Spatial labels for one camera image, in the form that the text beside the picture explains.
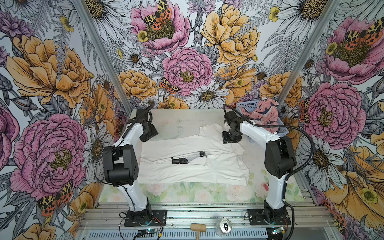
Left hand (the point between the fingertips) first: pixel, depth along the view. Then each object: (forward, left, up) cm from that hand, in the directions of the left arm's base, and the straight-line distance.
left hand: (152, 138), depth 94 cm
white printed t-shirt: (-10, -32, -9) cm, 35 cm away
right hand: (-4, -47, -2) cm, 47 cm away
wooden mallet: (-45, -27, -7) cm, 53 cm away
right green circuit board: (-47, -63, -9) cm, 80 cm away
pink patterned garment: (+26, -81, -4) cm, 85 cm away
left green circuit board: (-47, -2, -12) cm, 48 cm away
